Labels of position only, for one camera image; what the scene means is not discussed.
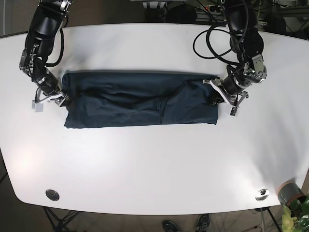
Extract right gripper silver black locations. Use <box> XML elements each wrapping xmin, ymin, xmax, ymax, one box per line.
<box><xmin>31</xmin><ymin>88</ymin><xmax>71</xmax><ymax>113</ymax></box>

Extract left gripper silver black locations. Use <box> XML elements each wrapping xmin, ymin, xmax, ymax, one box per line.
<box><xmin>202</xmin><ymin>77</ymin><xmax>249</xmax><ymax>116</ymax></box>

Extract navy blue T-shirt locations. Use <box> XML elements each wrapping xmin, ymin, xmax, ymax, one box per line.
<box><xmin>62</xmin><ymin>72</ymin><xmax>218</xmax><ymax>129</ymax></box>

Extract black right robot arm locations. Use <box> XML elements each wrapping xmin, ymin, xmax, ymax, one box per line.
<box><xmin>19</xmin><ymin>0</ymin><xmax>73</xmax><ymax>112</ymax></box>

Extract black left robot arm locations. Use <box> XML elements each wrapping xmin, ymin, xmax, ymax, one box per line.
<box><xmin>204</xmin><ymin>0</ymin><xmax>267</xmax><ymax>116</ymax></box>

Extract left silver table grommet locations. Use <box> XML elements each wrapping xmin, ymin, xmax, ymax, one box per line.
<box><xmin>45</xmin><ymin>189</ymin><xmax>60</xmax><ymax>201</ymax></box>

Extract silver table grommet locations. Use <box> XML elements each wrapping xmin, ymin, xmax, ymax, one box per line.
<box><xmin>45</xmin><ymin>189</ymin><xmax>60</xmax><ymax>201</ymax></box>
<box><xmin>255</xmin><ymin>188</ymin><xmax>269</xmax><ymax>202</ymax></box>

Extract right silver table grommet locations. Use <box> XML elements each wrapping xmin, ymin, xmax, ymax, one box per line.
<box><xmin>255</xmin><ymin>188</ymin><xmax>269</xmax><ymax>202</ymax></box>

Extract grey plant pot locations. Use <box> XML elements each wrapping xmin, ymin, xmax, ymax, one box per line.
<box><xmin>277</xmin><ymin>181</ymin><xmax>306</xmax><ymax>207</ymax></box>

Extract black folding table legs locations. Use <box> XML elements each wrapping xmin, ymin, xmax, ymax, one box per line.
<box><xmin>42</xmin><ymin>206</ymin><xmax>81</xmax><ymax>232</ymax></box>

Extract green potted plant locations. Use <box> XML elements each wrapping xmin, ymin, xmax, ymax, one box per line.
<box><xmin>282</xmin><ymin>196</ymin><xmax>309</xmax><ymax>232</ymax></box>

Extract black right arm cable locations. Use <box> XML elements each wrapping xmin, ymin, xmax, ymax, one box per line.
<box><xmin>44</xmin><ymin>21</ymin><xmax>66</xmax><ymax>68</ymax></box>

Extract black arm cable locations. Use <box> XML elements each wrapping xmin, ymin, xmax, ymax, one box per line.
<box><xmin>192</xmin><ymin>0</ymin><xmax>249</xmax><ymax>71</ymax></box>
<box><xmin>44</xmin><ymin>21</ymin><xmax>66</xmax><ymax>68</ymax></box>

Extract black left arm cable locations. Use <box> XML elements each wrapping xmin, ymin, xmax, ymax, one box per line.
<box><xmin>192</xmin><ymin>0</ymin><xmax>249</xmax><ymax>71</ymax></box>

